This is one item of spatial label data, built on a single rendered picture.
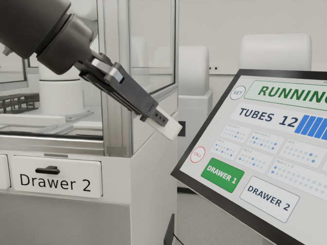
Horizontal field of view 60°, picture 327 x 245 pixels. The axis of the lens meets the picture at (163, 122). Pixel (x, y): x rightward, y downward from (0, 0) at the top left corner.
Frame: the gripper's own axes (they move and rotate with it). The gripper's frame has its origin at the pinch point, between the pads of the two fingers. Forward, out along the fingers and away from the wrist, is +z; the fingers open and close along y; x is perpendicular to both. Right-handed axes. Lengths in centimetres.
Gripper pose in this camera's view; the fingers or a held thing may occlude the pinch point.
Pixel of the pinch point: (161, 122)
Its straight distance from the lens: 45.6
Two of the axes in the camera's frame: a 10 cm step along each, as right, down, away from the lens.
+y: -5.0, -1.8, 8.5
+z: 6.7, 5.4, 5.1
